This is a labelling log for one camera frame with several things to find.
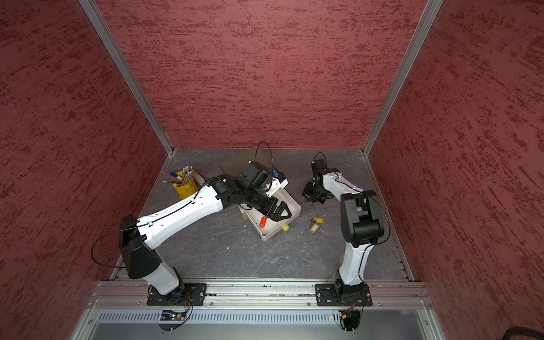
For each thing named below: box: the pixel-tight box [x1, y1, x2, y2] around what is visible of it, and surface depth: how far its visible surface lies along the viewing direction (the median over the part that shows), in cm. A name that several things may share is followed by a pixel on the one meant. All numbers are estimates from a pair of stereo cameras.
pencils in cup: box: [161, 165, 199, 193], surface depth 94 cm
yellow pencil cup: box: [172, 170, 199, 200], surface depth 96 cm
